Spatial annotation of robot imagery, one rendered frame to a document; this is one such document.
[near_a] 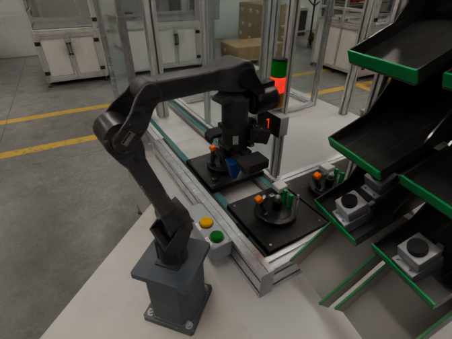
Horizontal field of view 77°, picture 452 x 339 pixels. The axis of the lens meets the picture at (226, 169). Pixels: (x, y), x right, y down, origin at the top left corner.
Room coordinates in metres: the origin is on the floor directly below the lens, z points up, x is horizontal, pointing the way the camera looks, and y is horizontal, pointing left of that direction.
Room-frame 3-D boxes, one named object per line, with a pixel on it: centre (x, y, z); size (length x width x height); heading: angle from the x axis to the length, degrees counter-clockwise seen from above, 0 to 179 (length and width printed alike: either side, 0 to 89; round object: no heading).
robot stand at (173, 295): (0.46, 0.13, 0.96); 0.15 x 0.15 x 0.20; 72
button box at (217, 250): (0.67, 0.06, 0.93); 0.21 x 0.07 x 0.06; 31
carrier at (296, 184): (0.84, -0.38, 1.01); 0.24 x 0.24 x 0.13; 31
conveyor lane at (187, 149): (0.98, -0.03, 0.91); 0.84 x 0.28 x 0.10; 31
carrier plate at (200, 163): (1.00, 0.01, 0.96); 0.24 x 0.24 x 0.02; 31
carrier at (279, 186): (0.71, -0.17, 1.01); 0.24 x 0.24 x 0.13; 31
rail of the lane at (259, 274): (0.87, 0.11, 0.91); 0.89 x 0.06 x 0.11; 31
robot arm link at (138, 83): (0.50, 0.08, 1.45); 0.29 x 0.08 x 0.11; 126
